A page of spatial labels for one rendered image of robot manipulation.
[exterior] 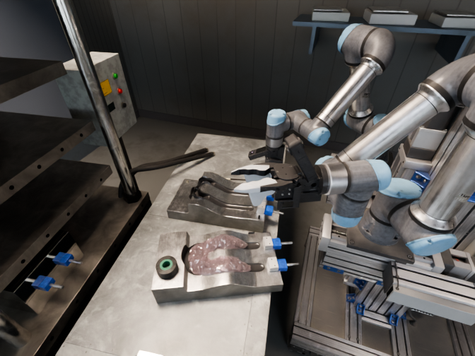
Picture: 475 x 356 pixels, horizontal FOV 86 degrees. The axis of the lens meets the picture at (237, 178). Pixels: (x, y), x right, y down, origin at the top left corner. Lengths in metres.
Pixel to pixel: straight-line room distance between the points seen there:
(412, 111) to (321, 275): 1.38
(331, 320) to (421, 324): 0.52
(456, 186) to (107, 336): 1.17
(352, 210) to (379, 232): 0.37
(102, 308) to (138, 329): 0.18
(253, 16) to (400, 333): 2.96
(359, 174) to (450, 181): 0.26
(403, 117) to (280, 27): 2.48
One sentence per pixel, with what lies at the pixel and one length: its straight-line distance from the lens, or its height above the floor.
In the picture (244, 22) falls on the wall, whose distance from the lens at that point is 3.23.
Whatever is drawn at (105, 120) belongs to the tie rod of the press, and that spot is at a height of 1.29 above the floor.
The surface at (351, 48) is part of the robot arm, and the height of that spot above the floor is 1.57.
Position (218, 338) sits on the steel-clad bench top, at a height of 0.80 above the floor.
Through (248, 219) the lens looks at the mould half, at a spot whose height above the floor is 0.89.
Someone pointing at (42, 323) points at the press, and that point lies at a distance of 1.33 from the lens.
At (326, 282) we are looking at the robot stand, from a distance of 1.92.
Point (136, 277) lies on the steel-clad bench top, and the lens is 1.25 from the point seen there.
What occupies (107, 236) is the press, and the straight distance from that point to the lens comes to 1.46.
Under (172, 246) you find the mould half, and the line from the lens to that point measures 1.15.
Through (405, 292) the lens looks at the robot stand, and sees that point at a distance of 1.14.
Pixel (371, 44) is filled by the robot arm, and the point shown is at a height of 1.60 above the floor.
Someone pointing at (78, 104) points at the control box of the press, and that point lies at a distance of 1.51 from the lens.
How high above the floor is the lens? 1.82
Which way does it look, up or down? 39 degrees down
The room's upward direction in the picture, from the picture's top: straight up
